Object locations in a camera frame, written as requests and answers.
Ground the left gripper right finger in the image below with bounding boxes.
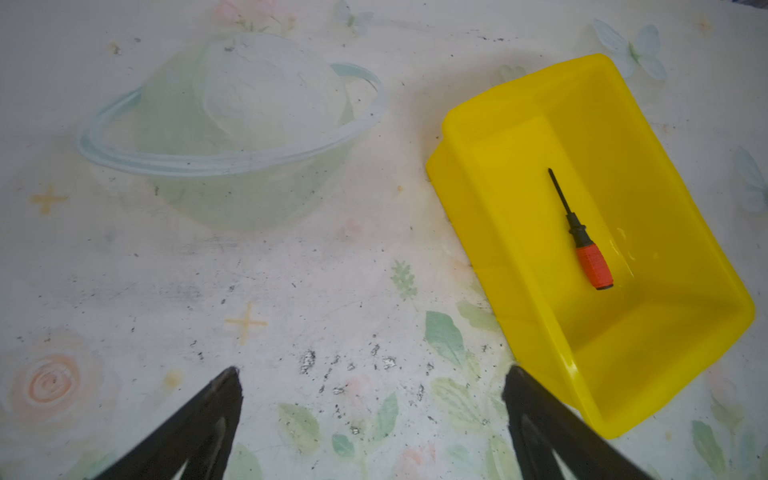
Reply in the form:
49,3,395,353
502,365,649,479

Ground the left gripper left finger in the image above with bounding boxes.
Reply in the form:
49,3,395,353
97,366,243,480

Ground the red handled small screwdriver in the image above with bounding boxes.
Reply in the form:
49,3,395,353
547,168,614,290

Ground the yellow plastic bin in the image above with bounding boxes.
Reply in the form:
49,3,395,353
426,54,755,439

